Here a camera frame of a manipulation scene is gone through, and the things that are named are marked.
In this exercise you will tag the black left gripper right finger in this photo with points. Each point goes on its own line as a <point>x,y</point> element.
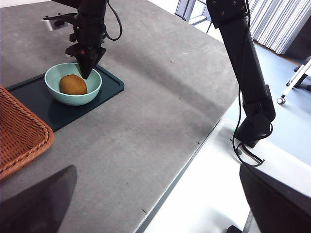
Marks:
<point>279,208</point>

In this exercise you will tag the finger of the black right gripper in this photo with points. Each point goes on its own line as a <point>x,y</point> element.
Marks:
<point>87,65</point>

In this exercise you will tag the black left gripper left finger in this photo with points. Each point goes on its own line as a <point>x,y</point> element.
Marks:
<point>36,208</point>

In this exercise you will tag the brown kiwifruit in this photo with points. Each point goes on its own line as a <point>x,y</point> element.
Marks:
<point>73,85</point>

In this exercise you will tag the teal ribbed bowl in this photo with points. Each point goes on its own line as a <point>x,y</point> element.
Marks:
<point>73,99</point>

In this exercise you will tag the dark rectangular tray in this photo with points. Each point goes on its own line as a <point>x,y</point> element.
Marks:
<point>104,87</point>

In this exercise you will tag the brown wicker basket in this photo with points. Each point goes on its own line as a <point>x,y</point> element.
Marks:
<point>19,136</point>

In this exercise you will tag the white stand leg with caster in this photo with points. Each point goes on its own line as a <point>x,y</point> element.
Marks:
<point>295,78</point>

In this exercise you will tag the white slatted blinds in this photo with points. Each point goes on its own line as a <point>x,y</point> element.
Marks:
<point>279,21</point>

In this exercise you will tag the small camera on black bracket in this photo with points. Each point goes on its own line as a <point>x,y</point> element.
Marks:
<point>59,23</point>

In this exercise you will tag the grey metal frame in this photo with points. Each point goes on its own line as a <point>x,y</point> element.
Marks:
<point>179,11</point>

